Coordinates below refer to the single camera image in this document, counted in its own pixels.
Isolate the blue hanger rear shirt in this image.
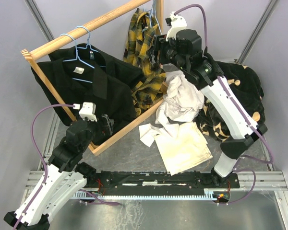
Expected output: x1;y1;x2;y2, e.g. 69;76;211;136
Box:
73;25;108;68

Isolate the white shirt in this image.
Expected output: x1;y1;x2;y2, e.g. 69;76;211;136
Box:
139;70;204;147

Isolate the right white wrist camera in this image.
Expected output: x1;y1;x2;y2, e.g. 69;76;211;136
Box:
165;11;187;42

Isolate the black floral blanket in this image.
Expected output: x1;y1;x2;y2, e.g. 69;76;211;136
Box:
195;61;265;142

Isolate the purple cable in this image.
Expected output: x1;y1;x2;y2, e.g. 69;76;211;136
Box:
173;3;275;206
11;103;80;230

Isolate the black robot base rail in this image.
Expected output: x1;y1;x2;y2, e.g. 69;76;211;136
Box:
85;171;240;194

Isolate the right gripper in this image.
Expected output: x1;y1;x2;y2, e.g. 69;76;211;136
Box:
145;34;189;73

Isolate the blue hanger front shirt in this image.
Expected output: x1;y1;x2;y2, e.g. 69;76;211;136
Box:
59;33;96;84

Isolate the cream folded cloth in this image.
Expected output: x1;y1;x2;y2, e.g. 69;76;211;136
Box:
155;122;213;175

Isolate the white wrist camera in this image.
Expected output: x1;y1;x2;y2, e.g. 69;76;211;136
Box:
73;102;97;122
165;11;187;42

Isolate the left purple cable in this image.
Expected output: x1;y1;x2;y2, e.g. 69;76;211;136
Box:
11;103;80;230

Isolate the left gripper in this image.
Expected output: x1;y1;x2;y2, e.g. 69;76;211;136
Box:
80;113;114;152

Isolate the empty blue wire hanger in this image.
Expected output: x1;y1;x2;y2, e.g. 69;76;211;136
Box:
150;0;162;34

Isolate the white cable duct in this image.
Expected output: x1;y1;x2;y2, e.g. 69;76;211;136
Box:
72;188;228;200

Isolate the black shirt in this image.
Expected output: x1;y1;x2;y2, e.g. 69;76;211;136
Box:
48;43;145;89
38;58;136;133

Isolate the rear black shirt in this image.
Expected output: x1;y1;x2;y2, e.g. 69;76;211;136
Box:
48;43;145;89

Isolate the blue hanger shirt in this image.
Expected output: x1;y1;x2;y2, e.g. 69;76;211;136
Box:
59;33;96;84
73;25;108;68

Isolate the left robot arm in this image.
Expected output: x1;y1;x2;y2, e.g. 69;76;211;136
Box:
3;114;100;230

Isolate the front black shirt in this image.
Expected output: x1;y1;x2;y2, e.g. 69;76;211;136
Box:
38;58;136;133

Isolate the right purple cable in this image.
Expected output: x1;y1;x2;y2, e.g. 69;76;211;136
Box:
173;3;275;206

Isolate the wooden clothes rack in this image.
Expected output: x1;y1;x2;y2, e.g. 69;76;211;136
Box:
21;0;163;156

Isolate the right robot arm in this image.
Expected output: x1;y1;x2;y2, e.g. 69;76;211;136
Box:
148;29;267;187

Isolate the yellow plaid shirt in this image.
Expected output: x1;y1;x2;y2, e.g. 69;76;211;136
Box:
123;8;166;116

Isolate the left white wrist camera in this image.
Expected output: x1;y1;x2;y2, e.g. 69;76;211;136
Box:
73;102;97;122

